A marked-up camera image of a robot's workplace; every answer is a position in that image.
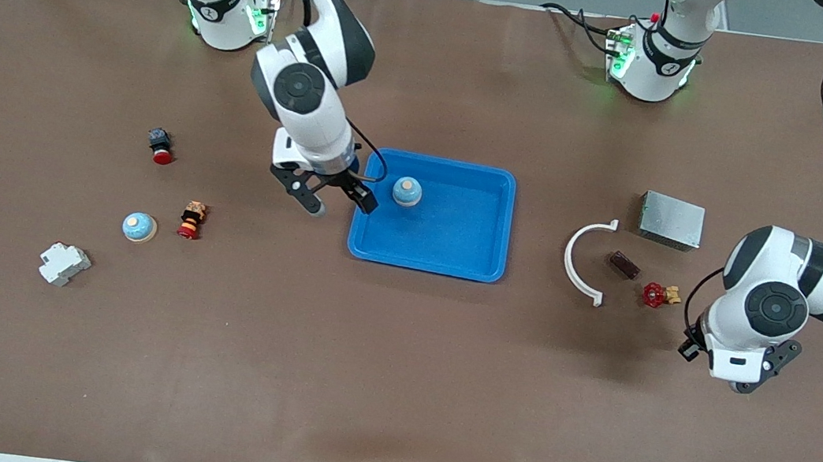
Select red and yellow push button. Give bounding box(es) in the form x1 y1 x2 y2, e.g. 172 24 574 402
176 199 209 242

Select black base cables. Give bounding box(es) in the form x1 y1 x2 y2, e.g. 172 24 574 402
535 0 624 56

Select red handled brass valve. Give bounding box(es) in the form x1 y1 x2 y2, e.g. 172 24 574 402
639 280 684 312

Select light blue call bell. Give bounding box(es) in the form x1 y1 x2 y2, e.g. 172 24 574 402
389 175 425 211
120 210 160 246

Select white curved pipe clamp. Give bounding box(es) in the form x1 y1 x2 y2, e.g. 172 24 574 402
557 214 620 309

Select white circuit breaker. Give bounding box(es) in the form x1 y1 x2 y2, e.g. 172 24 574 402
36 240 95 291

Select brown cylindrical capacitor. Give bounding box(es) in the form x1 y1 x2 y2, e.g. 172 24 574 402
606 249 645 282

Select grey metal box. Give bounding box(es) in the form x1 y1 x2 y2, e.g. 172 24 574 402
634 188 709 255

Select red button with black base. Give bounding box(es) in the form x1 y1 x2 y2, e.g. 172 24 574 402
143 126 177 167

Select blue plastic tray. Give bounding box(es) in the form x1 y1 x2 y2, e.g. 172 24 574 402
344 145 521 286

